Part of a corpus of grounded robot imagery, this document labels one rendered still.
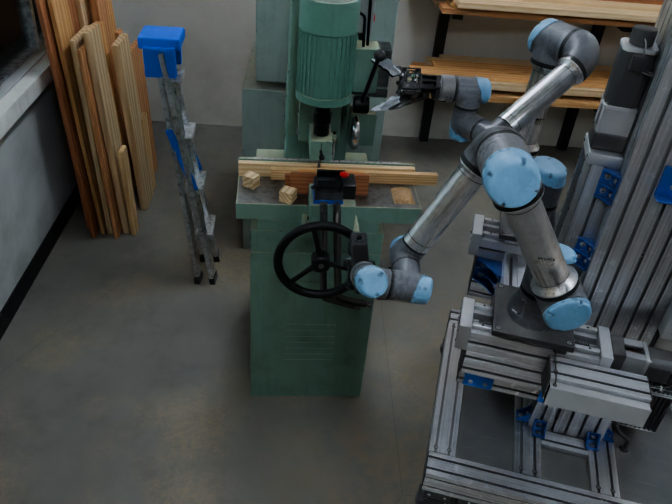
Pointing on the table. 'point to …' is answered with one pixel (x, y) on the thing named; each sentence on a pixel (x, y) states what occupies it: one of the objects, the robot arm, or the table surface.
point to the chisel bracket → (319, 145)
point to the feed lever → (368, 86)
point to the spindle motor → (326, 51)
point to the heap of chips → (402, 195)
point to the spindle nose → (321, 121)
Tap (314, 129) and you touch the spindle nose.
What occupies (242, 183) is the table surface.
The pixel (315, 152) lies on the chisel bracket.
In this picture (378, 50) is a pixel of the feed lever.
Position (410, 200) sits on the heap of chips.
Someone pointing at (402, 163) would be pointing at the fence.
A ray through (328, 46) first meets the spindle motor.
